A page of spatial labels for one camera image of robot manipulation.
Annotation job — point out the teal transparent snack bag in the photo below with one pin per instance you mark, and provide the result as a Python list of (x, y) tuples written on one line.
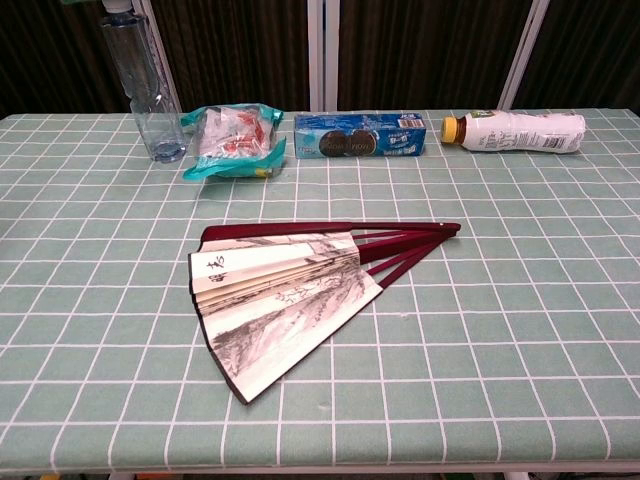
[(230, 140)]

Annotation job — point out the green checked tablecloth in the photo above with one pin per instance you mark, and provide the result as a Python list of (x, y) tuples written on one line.
[(450, 325)]

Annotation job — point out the blue Oreo cookie box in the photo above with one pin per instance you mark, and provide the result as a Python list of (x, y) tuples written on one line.
[(360, 135)]

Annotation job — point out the red ribbed paper folding fan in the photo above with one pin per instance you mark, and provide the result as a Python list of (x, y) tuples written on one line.
[(280, 300)]

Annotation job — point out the dark ribbed curtain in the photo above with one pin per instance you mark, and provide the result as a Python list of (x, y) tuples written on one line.
[(240, 50)]

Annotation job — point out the clear empty plastic bottle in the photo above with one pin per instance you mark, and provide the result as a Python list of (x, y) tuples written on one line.
[(150, 100)]

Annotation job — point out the white bottle with yellow cap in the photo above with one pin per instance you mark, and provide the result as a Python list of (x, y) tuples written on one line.
[(520, 131)]

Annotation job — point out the white slanted frame post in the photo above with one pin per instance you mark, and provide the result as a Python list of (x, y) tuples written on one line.
[(522, 55), (162, 55)]

